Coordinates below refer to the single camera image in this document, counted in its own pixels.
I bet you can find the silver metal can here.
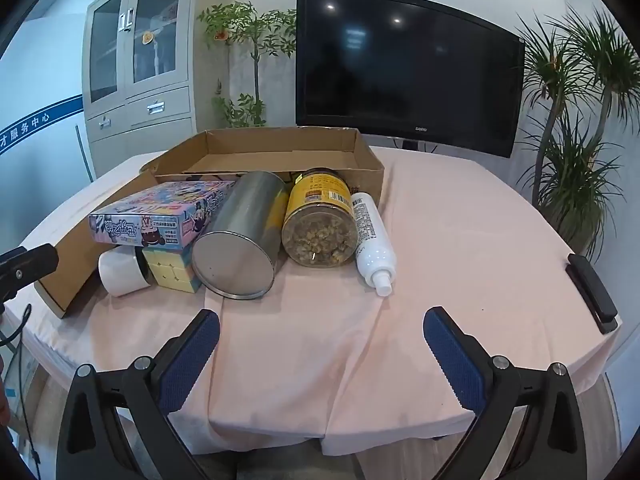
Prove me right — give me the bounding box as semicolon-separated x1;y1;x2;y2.
192;170;288;301

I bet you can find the pastel puzzle cube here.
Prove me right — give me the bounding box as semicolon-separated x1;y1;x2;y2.
141;246;202;294

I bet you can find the grey metal cabinet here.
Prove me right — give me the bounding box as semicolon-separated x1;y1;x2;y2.
81;0;201;178

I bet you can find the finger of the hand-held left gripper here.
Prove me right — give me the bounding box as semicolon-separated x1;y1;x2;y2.
0;243;59;306

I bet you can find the brown cardboard box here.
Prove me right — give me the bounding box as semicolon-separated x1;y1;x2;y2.
35;126;386;320

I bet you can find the white cup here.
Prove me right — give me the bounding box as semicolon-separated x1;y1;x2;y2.
98;247;152;297

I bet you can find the spiky leaf potted plant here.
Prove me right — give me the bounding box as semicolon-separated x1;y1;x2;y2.
515;5;640;261

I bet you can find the black flat screen television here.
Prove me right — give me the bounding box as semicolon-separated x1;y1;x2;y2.
295;0;526;159

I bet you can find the black remote-like device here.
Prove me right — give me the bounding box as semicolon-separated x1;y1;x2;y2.
566;254;619;335

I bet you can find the yellow label clear jar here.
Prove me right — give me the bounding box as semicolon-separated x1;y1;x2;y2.
281;168;359;267

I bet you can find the colourful printed game box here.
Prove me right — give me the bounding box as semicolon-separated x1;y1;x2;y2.
89;180;237;250

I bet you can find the pink tablecloth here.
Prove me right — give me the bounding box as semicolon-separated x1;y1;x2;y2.
15;145;623;456

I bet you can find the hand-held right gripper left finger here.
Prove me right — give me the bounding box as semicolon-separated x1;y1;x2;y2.
56;309;221;480

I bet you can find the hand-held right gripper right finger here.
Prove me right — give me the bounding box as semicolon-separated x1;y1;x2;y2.
423;306;588;480

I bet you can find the black cable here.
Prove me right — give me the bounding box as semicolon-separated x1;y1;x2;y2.
0;302;32;348

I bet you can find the white plastic bottle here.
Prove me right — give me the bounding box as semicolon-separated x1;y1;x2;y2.
350;192;397;297

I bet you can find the small green plant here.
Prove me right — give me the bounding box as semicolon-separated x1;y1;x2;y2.
212;80;266;128

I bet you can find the tall leafy green plant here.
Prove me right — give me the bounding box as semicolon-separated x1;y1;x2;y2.
197;0;298;128

